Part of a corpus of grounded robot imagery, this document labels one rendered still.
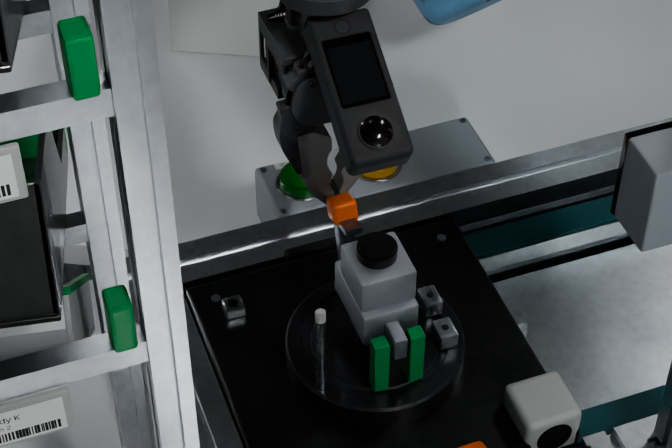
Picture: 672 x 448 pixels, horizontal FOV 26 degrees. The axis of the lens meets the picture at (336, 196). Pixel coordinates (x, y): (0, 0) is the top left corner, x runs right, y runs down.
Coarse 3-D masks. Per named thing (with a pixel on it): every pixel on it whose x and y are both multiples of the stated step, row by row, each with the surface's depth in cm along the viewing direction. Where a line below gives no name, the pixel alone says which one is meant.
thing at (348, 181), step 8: (336, 160) 113; (344, 168) 112; (336, 176) 114; (344, 176) 112; (352, 176) 113; (336, 184) 114; (344, 184) 113; (352, 184) 114; (336, 192) 114; (344, 192) 114
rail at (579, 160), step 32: (640, 128) 135; (512, 160) 132; (544, 160) 132; (576, 160) 133; (608, 160) 132; (384, 192) 129; (416, 192) 129; (448, 192) 130; (480, 192) 129; (512, 192) 129; (544, 192) 130; (576, 192) 132; (608, 192) 133; (256, 224) 126; (288, 224) 126; (320, 224) 126; (384, 224) 126; (416, 224) 127; (480, 224) 130; (192, 256) 124; (224, 256) 124; (256, 256) 124; (288, 256) 122
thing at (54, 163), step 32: (64, 128) 98; (32, 160) 98; (64, 160) 94; (32, 192) 70; (64, 192) 89; (0, 224) 71; (32, 224) 71; (64, 224) 85; (0, 256) 71; (32, 256) 71; (0, 288) 72; (32, 288) 72; (0, 320) 72; (32, 320) 73
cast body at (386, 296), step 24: (360, 240) 106; (384, 240) 106; (336, 264) 110; (360, 264) 106; (384, 264) 105; (408, 264) 106; (336, 288) 111; (360, 288) 105; (384, 288) 105; (408, 288) 106; (360, 312) 106; (384, 312) 106; (408, 312) 107; (360, 336) 108
